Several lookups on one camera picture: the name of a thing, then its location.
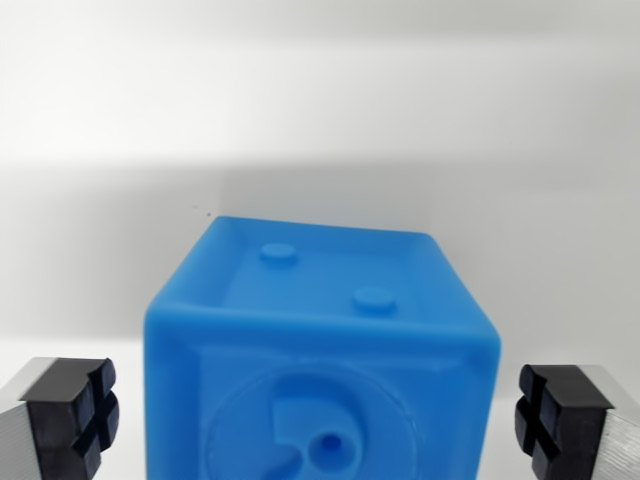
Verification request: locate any blue soft cube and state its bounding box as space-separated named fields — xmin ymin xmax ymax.
xmin=143 ymin=215 xmax=502 ymax=480

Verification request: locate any gripper left finger with black rubber pad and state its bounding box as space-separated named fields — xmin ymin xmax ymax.
xmin=0 ymin=356 xmax=121 ymax=480

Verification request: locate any gripper right finger with black rubber pad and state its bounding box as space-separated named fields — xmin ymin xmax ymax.
xmin=513 ymin=363 xmax=640 ymax=480

